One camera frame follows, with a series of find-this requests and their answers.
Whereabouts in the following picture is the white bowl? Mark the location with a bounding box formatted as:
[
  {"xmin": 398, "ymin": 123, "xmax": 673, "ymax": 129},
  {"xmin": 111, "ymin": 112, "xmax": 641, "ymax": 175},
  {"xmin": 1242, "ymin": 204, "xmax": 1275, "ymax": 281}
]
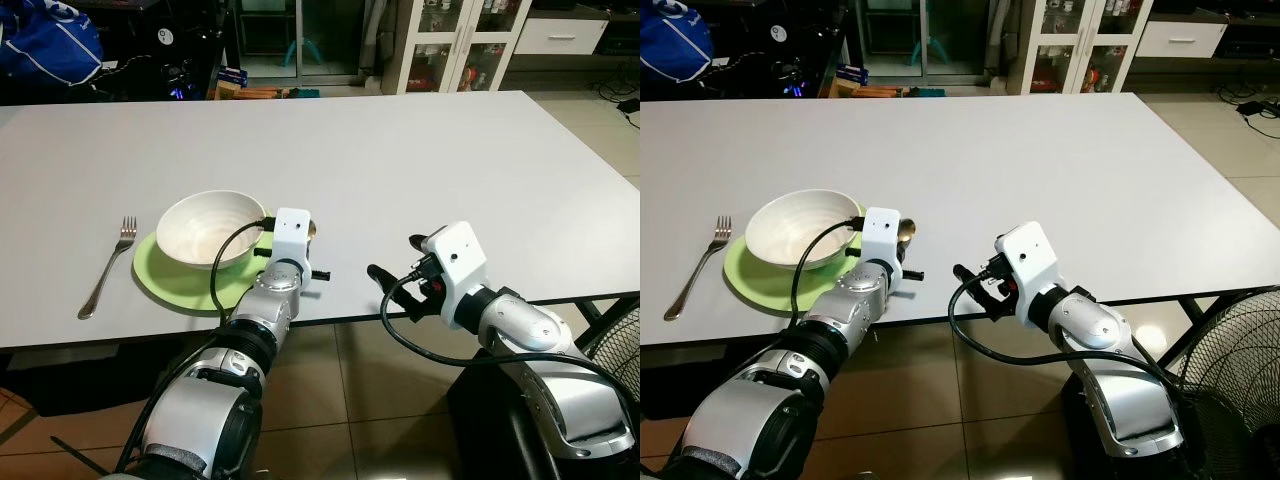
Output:
[
  {"xmin": 156, "ymin": 189, "xmax": 270, "ymax": 270},
  {"xmin": 745, "ymin": 188, "xmax": 863, "ymax": 271}
]

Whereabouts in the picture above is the blue bag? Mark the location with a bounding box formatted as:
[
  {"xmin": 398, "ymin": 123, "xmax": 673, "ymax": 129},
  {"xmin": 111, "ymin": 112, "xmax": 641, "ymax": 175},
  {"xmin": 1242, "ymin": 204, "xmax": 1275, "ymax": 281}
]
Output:
[
  {"xmin": 0, "ymin": 0, "xmax": 105, "ymax": 87},
  {"xmin": 640, "ymin": 0, "xmax": 714, "ymax": 85}
]

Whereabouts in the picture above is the silver fork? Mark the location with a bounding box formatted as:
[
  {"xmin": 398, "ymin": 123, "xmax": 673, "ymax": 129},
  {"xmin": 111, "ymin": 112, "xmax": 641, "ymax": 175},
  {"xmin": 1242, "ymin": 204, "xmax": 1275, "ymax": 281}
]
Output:
[
  {"xmin": 663, "ymin": 215, "xmax": 733, "ymax": 323},
  {"xmin": 77, "ymin": 215, "xmax": 139, "ymax": 322}
]

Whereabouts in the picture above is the light green plate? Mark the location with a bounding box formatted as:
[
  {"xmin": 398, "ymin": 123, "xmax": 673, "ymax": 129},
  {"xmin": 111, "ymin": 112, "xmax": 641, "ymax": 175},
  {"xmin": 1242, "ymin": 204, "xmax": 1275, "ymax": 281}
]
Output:
[
  {"xmin": 722, "ymin": 225, "xmax": 871, "ymax": 313},
  {"xmin": 132, "ymin": 224, "xmax": 279, "ymax": 314}
]

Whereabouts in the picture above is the white glass door cabinet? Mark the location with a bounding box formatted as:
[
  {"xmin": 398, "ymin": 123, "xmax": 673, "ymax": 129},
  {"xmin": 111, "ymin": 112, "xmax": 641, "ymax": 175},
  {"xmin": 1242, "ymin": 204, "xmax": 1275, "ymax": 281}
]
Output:
[
  {"xmin": 384, "ymin": 0, "xmax": 533, "ymax": 95},
  {"xmin": 1007, "ymin": 0, "xmax": 1154, "ymax": 97}
]

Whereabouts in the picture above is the white drawer unit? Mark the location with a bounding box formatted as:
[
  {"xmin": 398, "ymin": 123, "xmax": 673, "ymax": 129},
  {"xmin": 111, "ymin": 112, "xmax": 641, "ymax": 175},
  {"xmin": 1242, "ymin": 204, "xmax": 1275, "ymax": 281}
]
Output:
[
  {"xmin": 1135, "ymin": 18, "xmax": 1230, "ymax": 59},
  {"xmin": 513, "ymin": 14, "xmax": 611, "ymax": 57}
]

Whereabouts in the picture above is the low wooden bench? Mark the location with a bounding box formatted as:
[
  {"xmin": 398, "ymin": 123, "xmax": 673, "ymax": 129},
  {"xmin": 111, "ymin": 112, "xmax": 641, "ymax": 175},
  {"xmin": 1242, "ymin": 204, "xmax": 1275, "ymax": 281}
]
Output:
[
  {"xmin": 830, "ymin": 84, "xmax": 936, "ymax": 100},
  {"xmin": 213, "ymin": 84, "xmax": 323, "ymax": 101}
]

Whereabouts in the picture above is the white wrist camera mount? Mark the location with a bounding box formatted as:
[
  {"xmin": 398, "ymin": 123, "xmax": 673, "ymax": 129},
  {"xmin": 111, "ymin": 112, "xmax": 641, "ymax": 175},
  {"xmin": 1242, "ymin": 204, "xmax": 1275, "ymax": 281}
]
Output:
[
  {"xmin": 268, "ymin": 207, "xmax": 314, "ymax": 277},
  {"xmin": 858, "ymin": 206, "xmax": 904, "ymax": 276},
  {"xmin": 424, "ymin": 221, "xmax": 492, "ymax": 333},
  {"xmin": 995, "ymin": 221, "xmax": 1063, "ymax": 331}
]

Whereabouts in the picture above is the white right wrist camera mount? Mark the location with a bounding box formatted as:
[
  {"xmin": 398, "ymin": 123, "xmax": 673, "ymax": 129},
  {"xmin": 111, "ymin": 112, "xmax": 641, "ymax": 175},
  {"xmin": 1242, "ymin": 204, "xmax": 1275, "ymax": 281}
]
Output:
[
  {"xmin": 995, "ymin": 221, "xmax": 1063, "ymax": 331},
  {"xmin": 424, "ymin": 221, "xmax": 492, "ymax": 333}
]

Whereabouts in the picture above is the black floor fan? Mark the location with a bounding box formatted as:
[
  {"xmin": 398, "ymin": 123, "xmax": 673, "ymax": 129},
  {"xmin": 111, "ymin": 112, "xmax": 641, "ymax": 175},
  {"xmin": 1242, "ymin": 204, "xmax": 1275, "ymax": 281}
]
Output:
[
  {"xmin": 583, "ymin": 298, "xmax": 641, "ymax": 401},
  {"xmin": 1165, "ymin": 288, "xmax": 1280, "ymax": 480}
]

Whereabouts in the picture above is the teal stool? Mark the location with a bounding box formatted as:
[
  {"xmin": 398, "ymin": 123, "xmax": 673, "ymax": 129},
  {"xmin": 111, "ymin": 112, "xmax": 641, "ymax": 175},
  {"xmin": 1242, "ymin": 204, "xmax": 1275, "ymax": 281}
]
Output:
[
  {"xmin": 908, "ymin": 36, "xmax": 953, "ymax": 67},
  {"xmin": 284, "ymin": 38, "xmax": 327, "ymax": 67}
]

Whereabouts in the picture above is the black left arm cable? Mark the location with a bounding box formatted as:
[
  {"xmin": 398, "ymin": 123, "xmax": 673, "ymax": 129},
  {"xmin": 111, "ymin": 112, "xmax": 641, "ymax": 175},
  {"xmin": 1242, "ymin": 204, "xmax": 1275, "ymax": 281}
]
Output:
[
  {"xmin": 118, "ymin": 214, "xmax": 277, "ymax": 473},
  {"xmin": 790, "ymin": 214, "xmax": 866, "ymax": 321}
]

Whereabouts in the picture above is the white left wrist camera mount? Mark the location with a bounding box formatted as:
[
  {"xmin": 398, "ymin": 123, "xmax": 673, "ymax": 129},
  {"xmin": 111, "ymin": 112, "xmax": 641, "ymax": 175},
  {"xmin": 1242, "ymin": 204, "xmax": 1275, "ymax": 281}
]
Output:
[
  {"xmin": 858, "ymin": 206, "xmax": 904, "ymax": 276},
  {"xmin": 268, "ymin": 207, "xmax": 314, "ymax": 277}
]

